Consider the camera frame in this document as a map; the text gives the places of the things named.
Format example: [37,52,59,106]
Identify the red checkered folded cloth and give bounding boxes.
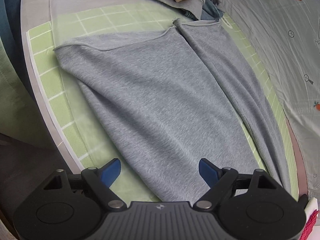
[300,210,319,240]

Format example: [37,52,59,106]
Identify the blue jeans in pile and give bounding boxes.
[180,0,224,20]

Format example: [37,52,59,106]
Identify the grey carrot print sheet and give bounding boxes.
[221,0,319,198]

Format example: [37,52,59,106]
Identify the green grid cutting mat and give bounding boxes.
[26,2,302,204]

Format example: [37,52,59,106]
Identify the folded white cloth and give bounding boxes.
[304,197,318,219]

